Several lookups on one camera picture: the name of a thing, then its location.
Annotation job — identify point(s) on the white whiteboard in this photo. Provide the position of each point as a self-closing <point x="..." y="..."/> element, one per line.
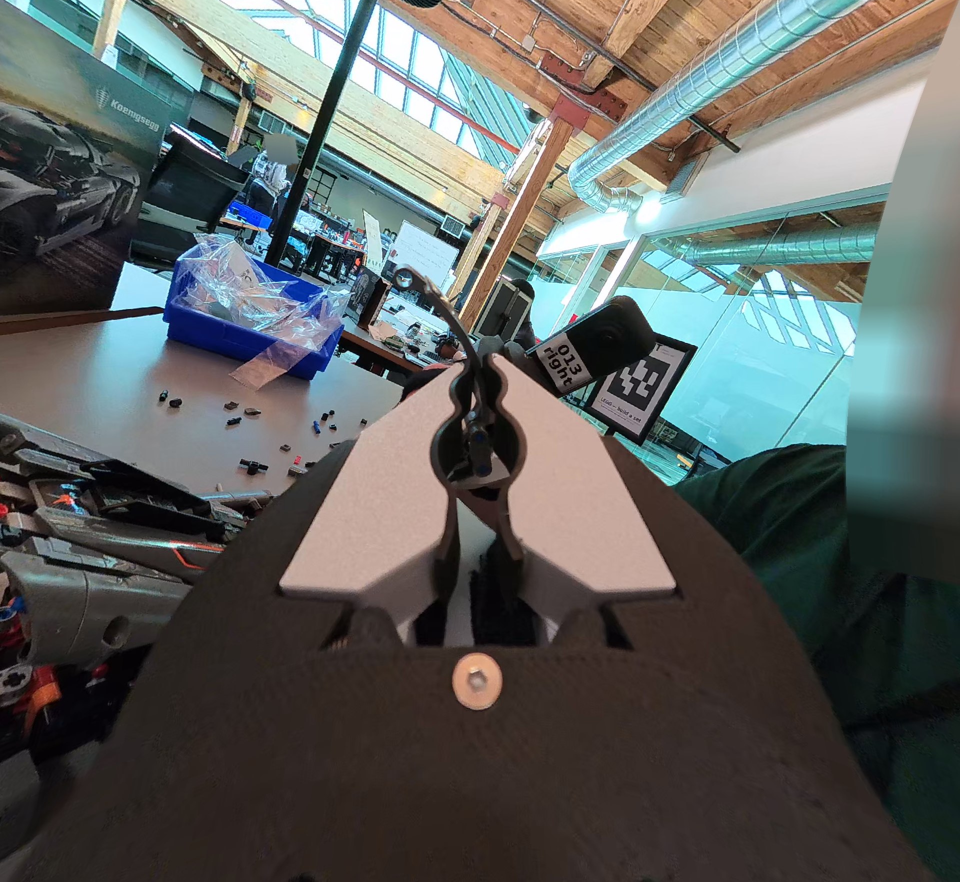
<point x="424" y="252"/>

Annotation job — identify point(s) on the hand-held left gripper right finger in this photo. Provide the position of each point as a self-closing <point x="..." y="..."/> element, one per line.
<point x="585" y="507"/>

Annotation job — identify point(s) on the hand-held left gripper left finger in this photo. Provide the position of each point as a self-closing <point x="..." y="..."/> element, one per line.
<point x="375" y="514"/>

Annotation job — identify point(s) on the grey lego car model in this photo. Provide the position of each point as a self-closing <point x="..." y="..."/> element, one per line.
<point x="97" y="544"/>

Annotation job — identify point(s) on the blue bin with plastic bags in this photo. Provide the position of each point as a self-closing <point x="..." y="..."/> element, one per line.
<point x="262" y="289"/>

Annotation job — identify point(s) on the lego set cardboard box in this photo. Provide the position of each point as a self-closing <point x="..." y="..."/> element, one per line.
<point x="67" y="177"/>

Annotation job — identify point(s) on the black floor lamp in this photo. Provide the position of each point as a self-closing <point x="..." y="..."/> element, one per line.
<point x="330" y="87"/>

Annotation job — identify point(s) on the silver ventilation duct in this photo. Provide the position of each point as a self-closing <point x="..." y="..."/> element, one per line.
<point x="750" y="49"/>

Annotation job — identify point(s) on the scattered small lego pieces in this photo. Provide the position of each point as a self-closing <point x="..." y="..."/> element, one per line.
<point x="247" y="439"/>

